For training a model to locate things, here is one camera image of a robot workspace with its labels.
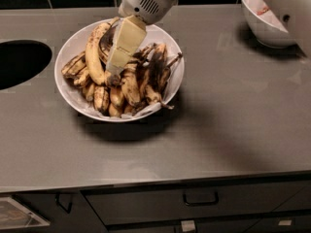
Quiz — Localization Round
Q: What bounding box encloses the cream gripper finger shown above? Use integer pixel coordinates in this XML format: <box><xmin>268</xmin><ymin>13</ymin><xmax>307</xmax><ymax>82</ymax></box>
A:
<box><xmin>106</xmin><ymin>16</ymin><xmax>147</xmax><ymax>75</ymax></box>

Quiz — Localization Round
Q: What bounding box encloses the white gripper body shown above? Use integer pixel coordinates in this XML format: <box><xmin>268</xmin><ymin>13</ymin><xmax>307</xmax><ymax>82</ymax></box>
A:
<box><xmin>119</xmin><ymin>0</ymin><xmax>177</xmax><ymax>24</ymax></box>

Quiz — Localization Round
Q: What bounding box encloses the dark spotted curved banana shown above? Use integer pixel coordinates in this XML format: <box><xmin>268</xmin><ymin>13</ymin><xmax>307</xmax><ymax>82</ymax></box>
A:
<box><xmin>98</xmin><ymin>26</ymin><xmax>116</xmax><ymax>64</ymax></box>

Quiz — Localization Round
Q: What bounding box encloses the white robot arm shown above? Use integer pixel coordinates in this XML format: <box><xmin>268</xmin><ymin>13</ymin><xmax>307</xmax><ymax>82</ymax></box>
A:
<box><xmin>106</xmin><ymin>0</ymin><xmax>311</xmax><ymax>75</ymax></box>

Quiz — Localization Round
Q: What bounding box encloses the long yellow banana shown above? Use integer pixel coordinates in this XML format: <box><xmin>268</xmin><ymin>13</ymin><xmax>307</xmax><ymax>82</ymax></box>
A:
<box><xmin>86</xmin><ymin>17</ymin><xmax>120</xmax><ymax>85</ymax></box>

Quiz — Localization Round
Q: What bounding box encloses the white bowl with bananas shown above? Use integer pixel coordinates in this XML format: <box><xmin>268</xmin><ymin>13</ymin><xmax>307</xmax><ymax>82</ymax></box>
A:
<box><xmin>54</xmin><ymin>19</ymin><xmax>185</xmax><ymax>122</ymax></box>

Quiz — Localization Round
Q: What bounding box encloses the spotted banana in centre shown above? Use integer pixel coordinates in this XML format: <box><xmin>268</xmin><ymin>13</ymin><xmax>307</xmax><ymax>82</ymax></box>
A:
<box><xmin>121</xmin><ymin>44</ymin><xmax>155</xmax><ymax>107</ymax></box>

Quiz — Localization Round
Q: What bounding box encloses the blackened banana at right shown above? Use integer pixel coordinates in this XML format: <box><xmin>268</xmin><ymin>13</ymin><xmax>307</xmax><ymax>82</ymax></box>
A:
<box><xmin>140</xmin><ymin>44</ymin><xmax>167</xmax><ymax>107</ymax></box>

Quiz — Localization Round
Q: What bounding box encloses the thin dark banana far right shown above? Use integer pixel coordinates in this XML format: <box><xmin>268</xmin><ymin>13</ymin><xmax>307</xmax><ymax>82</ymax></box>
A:
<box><xmin>158</xmin><ymin>52</ymin><xmax>183</xmax><ymax>92</ymax></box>

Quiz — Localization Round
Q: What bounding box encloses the spotted banana at left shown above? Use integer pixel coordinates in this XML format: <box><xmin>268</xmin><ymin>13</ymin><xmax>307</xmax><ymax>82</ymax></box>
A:
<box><xmin>61</xmin><ymin>51</ymin><xmax>86</xmax><ymax>79</ymax></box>

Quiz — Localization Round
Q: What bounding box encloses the small banana bottom centre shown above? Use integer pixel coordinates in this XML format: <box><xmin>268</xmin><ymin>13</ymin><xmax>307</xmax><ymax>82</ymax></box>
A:
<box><xmin>110</xmin><ymin>86</ymin><xmax>124</xmax><ymax>108</ymax></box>

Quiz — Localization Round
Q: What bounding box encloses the small banana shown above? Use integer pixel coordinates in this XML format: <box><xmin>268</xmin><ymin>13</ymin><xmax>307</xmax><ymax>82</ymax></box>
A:
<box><xmin>110</xmin><ymin>86</ymin><xmax>124</xmax><ymax>108</ymax></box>
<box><xmin>93</xmin><ymin>85</ymin><xmax>110</xmax><ymax>115</ymax></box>

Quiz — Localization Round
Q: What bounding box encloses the small banana bottom left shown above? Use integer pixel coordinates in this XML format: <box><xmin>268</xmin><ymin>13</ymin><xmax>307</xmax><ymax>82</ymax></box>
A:
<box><xmin>93</xmin><ymin>85</ymin><xmax>110</xmax><ymax>115</ymax></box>

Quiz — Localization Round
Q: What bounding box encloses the white paper liner in bowl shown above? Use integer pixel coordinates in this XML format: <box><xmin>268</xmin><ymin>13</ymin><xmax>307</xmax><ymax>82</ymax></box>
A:
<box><xmin>121</xmin><ymin>103</ymin><xmax>160</xmax><ymax>119</ymax></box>

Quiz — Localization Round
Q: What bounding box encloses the white bowl with papers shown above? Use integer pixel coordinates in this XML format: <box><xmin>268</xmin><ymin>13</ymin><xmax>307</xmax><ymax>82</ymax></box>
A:
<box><xmin>241</xmin><ymin>0</ymin><xmax>295</xmax><ymax>49</ymax></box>

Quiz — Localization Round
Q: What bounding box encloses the round black sink hole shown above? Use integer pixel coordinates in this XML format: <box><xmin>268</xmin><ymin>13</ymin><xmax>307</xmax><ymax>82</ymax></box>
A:
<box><xmin>0</xmin><ymin>40</ymin><xmax>52</xmax><ymax>90</ymax></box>

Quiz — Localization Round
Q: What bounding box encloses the grey drawer front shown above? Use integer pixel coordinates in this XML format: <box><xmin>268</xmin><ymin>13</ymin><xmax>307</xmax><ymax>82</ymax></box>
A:
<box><xmin>84</xmin><ymin>181</ymin><xmax>308</xmax><ymax>226</ymax></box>

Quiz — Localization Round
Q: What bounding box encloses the open drawer tray left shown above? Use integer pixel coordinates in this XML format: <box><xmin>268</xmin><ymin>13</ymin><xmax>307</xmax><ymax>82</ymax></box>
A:
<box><xmin>0</xmin><ymin>197</ymin><xmax>51</xmax><ymax>230</ymax></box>

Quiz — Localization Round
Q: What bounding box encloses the black drawer handle left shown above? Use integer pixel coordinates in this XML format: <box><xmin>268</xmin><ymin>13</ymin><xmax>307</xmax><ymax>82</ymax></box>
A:
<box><xmin>54</xmin><ymin>193</ymin><xmax>73</xmax><ymax>214</ymax></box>

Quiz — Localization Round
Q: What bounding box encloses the black drawer handle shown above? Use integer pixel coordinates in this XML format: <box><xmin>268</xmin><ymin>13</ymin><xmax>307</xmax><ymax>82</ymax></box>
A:
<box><xmin>182</xmin><ymin>192</ymin><xmax>219</xmax><ymax>207</ymax></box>
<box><xmin>54</xmin><ymin>193</ymin><xmax>73</xmax><ymax>214</ymax></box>

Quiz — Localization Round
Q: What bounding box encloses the black drawer handle centre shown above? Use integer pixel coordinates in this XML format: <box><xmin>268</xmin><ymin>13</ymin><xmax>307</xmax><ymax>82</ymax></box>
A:
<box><xmin>182</xmin><ymin>192</ymin><xmax>219</xmax><ymax>207</ymax></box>

